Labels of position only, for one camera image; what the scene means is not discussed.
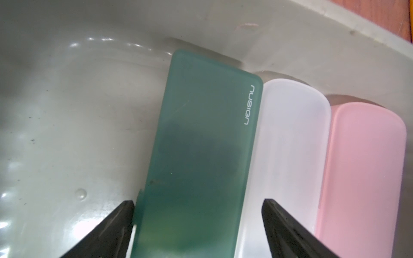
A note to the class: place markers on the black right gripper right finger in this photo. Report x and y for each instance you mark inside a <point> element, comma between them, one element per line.
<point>287,238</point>

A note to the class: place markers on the grey-green storage tray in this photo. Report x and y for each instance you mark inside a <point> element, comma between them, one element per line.
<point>82,85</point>

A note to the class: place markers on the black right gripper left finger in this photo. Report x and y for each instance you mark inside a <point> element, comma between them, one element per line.
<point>110,238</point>

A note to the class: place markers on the pink pencil case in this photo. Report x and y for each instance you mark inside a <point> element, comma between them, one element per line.
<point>360,196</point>

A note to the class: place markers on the dark green pencil case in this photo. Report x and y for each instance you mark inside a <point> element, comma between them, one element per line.
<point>194,193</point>

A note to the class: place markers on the clear frosted pencil case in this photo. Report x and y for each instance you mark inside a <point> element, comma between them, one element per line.
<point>287,162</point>

